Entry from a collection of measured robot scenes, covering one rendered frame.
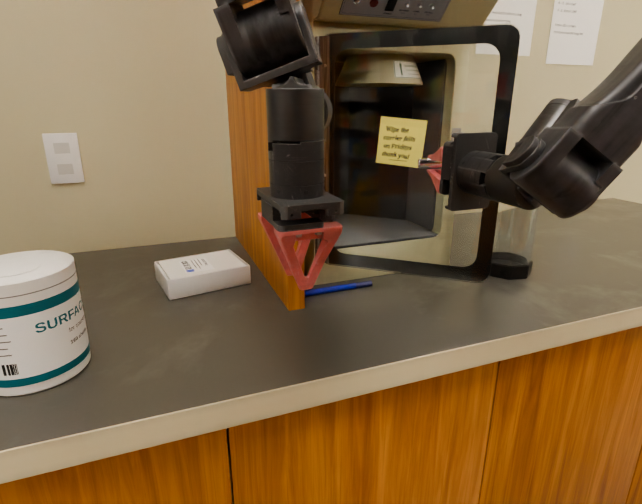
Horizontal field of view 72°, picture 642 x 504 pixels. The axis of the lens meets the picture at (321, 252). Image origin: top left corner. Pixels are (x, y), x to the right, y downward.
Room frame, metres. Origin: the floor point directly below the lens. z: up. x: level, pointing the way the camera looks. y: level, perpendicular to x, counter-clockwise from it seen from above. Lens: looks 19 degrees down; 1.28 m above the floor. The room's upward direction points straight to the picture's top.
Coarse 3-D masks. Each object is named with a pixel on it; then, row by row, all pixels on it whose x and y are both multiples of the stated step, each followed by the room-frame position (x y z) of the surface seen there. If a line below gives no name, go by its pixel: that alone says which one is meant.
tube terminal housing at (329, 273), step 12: (312, 0) 0.82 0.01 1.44; (312, 12) 0.82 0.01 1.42; (312, 24) 0.82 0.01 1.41; (324, 24) 0.82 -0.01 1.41; (336, 24) 0.83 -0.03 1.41; (348, 24) 0.84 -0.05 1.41; (360, 24) 0.85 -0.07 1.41; (312, 72) 0.82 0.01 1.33; (312, 240) 0.82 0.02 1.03; (312, 252) 0.82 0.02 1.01; (324, 264) 0.82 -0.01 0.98; (324, 276) 0.82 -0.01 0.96; (336, 276) 0.83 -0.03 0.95; (348, 276) 0.84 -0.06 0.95; (360, 276) 0.85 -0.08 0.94; (372, 276) 0.86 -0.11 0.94
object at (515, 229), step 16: (512, 208) 0.85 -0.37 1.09; (496, 224) 0.87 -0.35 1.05; (512, 224) 0.85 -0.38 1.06; (528, 224) 0.85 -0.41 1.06; (496, 240) 0.87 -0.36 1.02; (512, 240) 0.85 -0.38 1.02; (528, 240) 0.85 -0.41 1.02; (496, 256) 0.86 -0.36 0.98; (512, 256) 0.85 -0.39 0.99; (528, 256) 0.86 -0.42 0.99
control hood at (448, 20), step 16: (320, 0) 0.78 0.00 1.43; (336, 0) 0.78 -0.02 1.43; (464, 0) 0.85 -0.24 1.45; (480, 0) 0.86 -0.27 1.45; (496, 0) 0.87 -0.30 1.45; (320, 16) 0.79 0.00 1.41; (336, 16) 0.80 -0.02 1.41; (352, 16) 0.81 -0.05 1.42; (448, 16) 0.86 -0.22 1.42; (464, 16) 0.87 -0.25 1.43; (480, 16) 0.88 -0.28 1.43
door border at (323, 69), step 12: (324, 36) 0.80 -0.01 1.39; (324, 48) 0.80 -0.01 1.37; (324, 60) 0.80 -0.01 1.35; (324, 72) 0.80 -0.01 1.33; (324, 84) 0.80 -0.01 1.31; (324, 132) 0.80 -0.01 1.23; (324, 144) 0.80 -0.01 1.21; (324, 156) 0.80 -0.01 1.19; (324, 168) 0.80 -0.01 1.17; (324, 180) 0.80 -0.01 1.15
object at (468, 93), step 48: (336, 48) 0.79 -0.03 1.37; (384, 48) 0.77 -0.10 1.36; (432, 48) 0.74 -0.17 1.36; (480, 48) 0.72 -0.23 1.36; (336, 96) 0.79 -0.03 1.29; (384, 96) 0.77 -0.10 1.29; (432, 96) 0.74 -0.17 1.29; (480, 96) 0.71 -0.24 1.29; (336, 144) 0.79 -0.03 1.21; (432, 144) 0.74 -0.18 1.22; (336, 192) 0.79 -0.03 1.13; (384, 192) 0.76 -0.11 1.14; (432, 192) 0.74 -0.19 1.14; (384, 240) 0.76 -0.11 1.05; (432, 240) 0.73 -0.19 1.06; (480, 240) 0.71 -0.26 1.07
